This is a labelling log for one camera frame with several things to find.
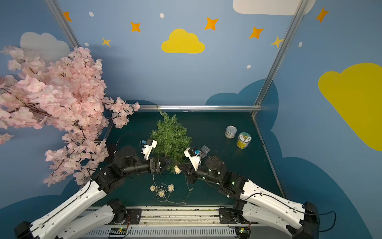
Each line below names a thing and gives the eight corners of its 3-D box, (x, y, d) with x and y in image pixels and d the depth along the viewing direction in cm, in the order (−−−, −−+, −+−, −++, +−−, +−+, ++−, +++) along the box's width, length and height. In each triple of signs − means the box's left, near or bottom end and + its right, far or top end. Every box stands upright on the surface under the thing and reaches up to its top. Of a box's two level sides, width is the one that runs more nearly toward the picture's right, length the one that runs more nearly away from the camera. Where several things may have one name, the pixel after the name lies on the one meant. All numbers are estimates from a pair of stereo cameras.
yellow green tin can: (235, 146, 103) (238, 140, 97) (237, 137, 108) (241, 130, 102) (246, 150, 102) (250, 143, 95) (248, 140, 107) (252, 134, 100)
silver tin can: (225, 138, 110) (227, 132, 104) (223, 131, 114) (225, 125, 109) (235, 138, 110) (237, 132, 104) (233, 131, 114) (235, 125, 109)
